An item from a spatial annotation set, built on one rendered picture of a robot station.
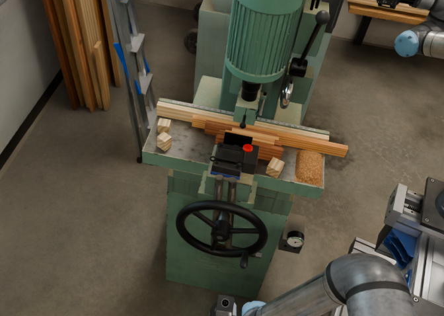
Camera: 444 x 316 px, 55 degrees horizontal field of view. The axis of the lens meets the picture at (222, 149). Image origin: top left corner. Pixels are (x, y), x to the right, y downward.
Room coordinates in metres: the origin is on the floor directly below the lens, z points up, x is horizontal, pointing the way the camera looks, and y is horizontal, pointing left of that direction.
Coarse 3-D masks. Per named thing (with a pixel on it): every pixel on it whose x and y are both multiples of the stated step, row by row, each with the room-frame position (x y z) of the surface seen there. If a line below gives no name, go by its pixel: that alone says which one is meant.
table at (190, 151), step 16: (176, 128) 1.04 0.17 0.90; (192, 128) 1.05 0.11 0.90; (176, 144) 0.96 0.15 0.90; (192, 144) 0.98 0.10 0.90; (208, 144) 0.99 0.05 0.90; (144, 160) 0.91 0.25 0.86; (160, 160) 0.91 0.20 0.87; (176, 160) 0.90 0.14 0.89; (192, 160) 0.91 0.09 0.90; (208, 160) 0.92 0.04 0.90; (288, 160) 0.97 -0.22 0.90; (256, 176) 0.89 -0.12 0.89; (288, 176) 0.90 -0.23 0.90; (288, 192) 0.88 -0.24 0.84; (304, 192) 0.88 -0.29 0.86; (320, 192) 0.87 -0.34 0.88
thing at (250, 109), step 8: (240, 88) 1.10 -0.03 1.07; (240, 96) 1.06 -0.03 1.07; (240, 104) 1.02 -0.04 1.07; (248, 104) 1.02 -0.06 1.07; (256, 104) 1.03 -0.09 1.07; (240, 112) 1.01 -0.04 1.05; (248, 112) 1.01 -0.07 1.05; (256, 112) 1.01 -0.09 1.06; (240, 120) 1.01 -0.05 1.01; (248, 120) 1.01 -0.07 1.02
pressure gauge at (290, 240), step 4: (292, 232) 0.83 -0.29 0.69; (296, 232) 0.83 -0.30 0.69; (300, 232) 0.84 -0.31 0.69; (288, 236) 0.82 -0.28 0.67; (292, 236) 0.82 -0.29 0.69; (296, 236) 0.82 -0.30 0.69; (300, 236) 0.82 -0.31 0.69; (304, 236) 0.83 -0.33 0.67; (288, 240) 0.81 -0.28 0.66; (292, 240) 0.81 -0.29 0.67; (296, 240) 0.81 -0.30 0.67; (300, 240) 0.81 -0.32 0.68; (304, 240) 0.82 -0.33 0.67; (288, 244) 0.81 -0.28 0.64; (292, 244) 0.81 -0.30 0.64; (296, 244) 0.81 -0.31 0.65; (300, 244) 0.81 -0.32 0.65
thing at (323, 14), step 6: (318, 12) 0.97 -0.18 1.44; (324, 12) 0.96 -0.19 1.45; (318, 18) 0.95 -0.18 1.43; (324, 18) 0.95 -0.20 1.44; (318, 24) 0.98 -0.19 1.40; (318, 30) 1.00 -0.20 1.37; (312, 36) 1.03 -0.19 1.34; (312, 42) 1.05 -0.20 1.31; (306, 48) 1.08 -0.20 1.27; (306, 54) 1.10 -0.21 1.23; (294, 60) 1.18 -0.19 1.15; (300, 60) 1.14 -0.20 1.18; (306, 60) 1.19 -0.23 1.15; (294, 66) 1.16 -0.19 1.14; (300, 66) 1.16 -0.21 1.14; (306, 66) 1.17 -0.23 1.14; (294, 72) 1.16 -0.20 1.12; (300, 72) 1.16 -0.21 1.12
